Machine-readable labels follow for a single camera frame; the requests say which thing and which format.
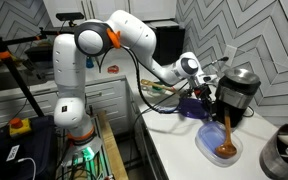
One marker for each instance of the small blue object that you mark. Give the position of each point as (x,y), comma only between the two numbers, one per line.
(89,63)

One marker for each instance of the black coffee maker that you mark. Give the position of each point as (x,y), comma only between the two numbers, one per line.
(237,96)

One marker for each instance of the small red object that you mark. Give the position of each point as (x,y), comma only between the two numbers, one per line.
(113,69)

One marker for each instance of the black microwave oven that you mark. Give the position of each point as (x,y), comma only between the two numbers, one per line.
(169,45)

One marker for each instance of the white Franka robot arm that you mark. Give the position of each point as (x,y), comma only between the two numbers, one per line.
(70,83)

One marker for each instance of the metal utensil holder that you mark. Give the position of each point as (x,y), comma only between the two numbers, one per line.
(274,160)

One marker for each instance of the black stereo camera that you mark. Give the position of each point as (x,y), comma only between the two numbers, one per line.
(70,16)

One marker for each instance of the clear stacked container lids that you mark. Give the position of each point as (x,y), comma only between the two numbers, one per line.
(210,138)

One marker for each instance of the black bag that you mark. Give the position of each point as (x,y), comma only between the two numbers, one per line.
(34,150)

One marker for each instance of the wooden plank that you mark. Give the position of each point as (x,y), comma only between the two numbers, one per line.
(112,146)

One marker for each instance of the clear blue-edged plastic piece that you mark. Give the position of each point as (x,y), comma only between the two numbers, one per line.
(165,109)

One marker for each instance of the yellow emergency stop button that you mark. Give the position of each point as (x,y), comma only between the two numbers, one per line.
(17,124)

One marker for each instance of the dark brown wooden spoon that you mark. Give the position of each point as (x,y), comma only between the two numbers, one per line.
(225,150)

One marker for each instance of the white wall outlet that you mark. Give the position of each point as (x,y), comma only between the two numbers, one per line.
(231,51)

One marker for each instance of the light wooden spoon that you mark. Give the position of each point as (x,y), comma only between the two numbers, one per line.
(160,86)

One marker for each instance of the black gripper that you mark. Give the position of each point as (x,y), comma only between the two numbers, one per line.
(201,90)

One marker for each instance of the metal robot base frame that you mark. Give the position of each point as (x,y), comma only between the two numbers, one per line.
(84,156)

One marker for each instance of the purple-blue plastic lid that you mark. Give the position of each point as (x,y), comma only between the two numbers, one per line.
(189,108)

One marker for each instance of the white label tag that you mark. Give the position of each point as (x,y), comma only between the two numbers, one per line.
(13,152)

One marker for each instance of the black camera stand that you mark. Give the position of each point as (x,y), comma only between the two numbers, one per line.
(17,76)

